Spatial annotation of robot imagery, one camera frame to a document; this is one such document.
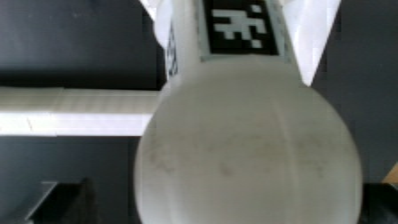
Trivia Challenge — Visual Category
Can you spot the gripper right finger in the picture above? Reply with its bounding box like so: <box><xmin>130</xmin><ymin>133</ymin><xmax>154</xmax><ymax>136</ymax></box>
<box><xmin>357</xmin><ymin>183</ymin><xmax>398</xmax><ymax>224</ymax></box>

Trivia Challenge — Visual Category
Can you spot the white fence frame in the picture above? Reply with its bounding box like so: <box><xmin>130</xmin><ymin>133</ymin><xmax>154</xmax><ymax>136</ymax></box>
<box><xmin>0</xmin><ymin>86</ymin><xmax>158</xmax><ymax>137</ymax></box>

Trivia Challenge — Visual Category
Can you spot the white lamp base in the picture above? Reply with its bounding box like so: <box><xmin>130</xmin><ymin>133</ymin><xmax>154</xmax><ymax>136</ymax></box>
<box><xmin>138</xmin><ymin>0</ymin><xmax>341</xmax><ymax>85</ymax></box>

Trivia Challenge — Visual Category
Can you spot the white lamp bulb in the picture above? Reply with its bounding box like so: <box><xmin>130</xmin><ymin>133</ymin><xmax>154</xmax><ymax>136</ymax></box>
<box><xmin>131</xmin><ymin>0</ymin><xmax>364</xmax><ymax>224</ymax></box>

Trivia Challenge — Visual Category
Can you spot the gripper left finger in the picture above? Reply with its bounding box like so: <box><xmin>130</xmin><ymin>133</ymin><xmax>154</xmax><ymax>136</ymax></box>
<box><xmin>25</xmin><ymin>179</ymin><xmax>98</xmax><ymax>224</ymax></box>

